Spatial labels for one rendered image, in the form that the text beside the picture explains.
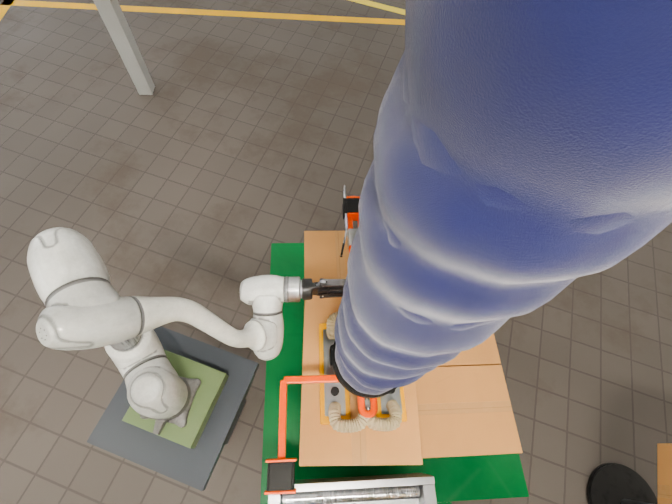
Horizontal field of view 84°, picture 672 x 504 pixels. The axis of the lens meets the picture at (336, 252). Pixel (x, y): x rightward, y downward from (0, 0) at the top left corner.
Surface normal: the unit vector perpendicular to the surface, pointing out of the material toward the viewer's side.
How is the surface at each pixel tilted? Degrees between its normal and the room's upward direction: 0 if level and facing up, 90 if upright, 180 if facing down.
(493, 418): 0
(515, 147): 101
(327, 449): 1
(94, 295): 41
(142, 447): 0
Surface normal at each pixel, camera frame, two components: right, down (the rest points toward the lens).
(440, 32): -0.86, 0.46
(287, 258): 0.06, -0.47
